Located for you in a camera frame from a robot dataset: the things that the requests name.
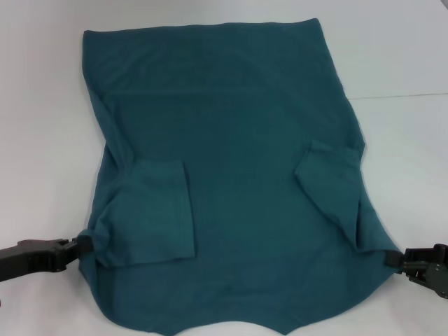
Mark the blue-green shirt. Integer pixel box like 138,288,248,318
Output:
77,17,403,336

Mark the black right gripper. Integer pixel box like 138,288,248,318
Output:
384,244,448,299

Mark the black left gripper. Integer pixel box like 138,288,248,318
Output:
0,237,94,283

